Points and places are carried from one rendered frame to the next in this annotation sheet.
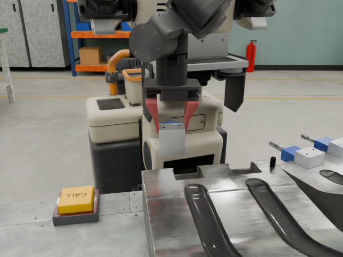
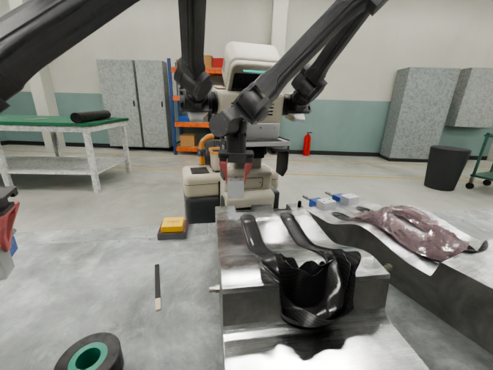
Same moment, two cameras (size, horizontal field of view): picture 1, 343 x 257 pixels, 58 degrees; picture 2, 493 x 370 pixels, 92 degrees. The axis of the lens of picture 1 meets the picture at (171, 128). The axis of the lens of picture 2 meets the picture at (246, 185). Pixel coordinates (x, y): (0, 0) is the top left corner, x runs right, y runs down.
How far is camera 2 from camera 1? 0.14 m
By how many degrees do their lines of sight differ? 3
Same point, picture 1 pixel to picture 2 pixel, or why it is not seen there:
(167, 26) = (231, 116)
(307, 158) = (323, 203)
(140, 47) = (216, 128)
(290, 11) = (337, 111)
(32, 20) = (147, 113)
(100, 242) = (186, 249)
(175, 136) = (238, 186)
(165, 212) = (227, 228)
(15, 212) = (133, 231)
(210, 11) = (258, 108)
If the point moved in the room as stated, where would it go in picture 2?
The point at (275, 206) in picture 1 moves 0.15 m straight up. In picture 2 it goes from (296, 227) to (302, 170)
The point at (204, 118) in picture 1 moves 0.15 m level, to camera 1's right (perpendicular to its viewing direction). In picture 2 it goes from (262, 180) to (296, 180)
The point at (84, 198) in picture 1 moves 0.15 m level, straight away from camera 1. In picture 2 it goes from (178, 223) to (176, 203)
